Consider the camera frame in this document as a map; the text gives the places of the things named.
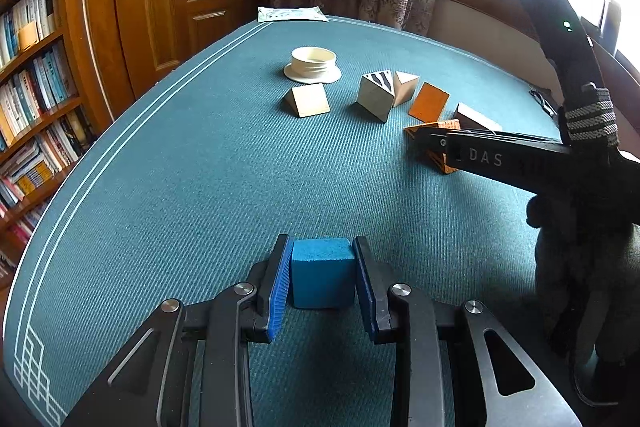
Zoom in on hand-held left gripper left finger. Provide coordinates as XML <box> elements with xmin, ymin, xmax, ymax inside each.
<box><xmin>62</xmin><ymin>234</ymin><xmax>296</xmax><ymax>427</ymax></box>

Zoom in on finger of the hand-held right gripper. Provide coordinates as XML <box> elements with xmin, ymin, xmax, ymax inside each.
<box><xmin>413</xmin><ymin>126</ymin><xmax>451</xmax><ymax>158</ymax></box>
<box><xmin>444</xmin><ymin>132</ymin><xmax>570</xmax><ymax>196</ymax></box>

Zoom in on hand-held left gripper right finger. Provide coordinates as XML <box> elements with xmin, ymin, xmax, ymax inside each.
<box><xmin>352</xmin><ymin>235</ymin><xmax>583</xmax><ymax>427</ymax></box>

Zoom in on orange triangular block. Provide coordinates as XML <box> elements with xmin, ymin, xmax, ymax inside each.
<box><xmin>404</xmin><ymin>119</ymin><xmax>462</xmax><ymax>176</ymax></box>

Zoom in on blue foam cube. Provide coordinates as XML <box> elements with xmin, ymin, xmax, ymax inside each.
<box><xmin>290</xmin><ymin>238</ymin><xmax>357</xmax><ymax>309</ymax></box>

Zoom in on white round flanged container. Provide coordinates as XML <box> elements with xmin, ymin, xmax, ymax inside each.
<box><xmin>283</xmin><ymin>47</ymin><xmax>343</xmax><ymax>84</ymax></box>

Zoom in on person's right hand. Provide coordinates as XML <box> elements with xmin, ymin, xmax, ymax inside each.
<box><xmin>525</xmin><ymin>194</ymin><xmax>640</xmax><ymax>363</ymax></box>

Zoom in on orange flat block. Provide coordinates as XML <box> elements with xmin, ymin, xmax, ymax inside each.
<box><xmin>408</xmin><ymin>82</ymin><xmax>450</xmax><ymax>124</ymax></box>

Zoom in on pale wooden wedge block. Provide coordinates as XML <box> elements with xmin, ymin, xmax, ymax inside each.
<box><xmin>454</xmin><ymin>103</ymin><xmax>503</xmax><ymax>132</ymax></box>

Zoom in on plain wooden block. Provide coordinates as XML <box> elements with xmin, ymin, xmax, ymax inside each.
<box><xmin>392</xmin><ymin>71</ymin><xmax>418</xmax><ymax>108</ymax></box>

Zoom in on black eyeglasses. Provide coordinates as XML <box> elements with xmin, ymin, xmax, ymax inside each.
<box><xmin>530</xmin><ymin>89</ymin><xmax>558</xmax><ymax>118</ymax></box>

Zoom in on zebra striped wooden block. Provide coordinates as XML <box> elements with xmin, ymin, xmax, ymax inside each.
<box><xmin>357</xmin><ymin>70</ymin><xmax>397</xmax><ymax>124</ymax></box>

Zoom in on grey striped knit band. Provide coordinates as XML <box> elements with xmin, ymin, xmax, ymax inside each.
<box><xmin>559</xmin><ymin>86</ymin><xmax>621</xmax><ymax>154</ymax></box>

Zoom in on wooden triangular prism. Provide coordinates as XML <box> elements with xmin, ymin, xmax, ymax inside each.
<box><xmin>284</xmin><ymin>84</ymin><xmax>331</xmax><ymax>119</ymax></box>

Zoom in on teal table cloth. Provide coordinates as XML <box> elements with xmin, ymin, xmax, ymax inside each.
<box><xmin>2</xmin><ymin>14</ymin><xmax>640</xmax><ymax>427</ymax></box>

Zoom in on green white paper packet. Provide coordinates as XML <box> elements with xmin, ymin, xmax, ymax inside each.
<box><xmin>256</xmin><ymin>6</ymin><xmax>330</xmax><ymax>24</ymax></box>

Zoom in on rows of shelved books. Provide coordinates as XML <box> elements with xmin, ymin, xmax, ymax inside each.
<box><xmin>0</xmin><ymin>0</ymin><xmax>96</xmax><ymax>278</ymax></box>

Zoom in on wooden bookshelf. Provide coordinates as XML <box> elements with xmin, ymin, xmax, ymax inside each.
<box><xmin>0</xmin><ymin>0</ymin><xmax>118</xmax><ymax>288</ymax></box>

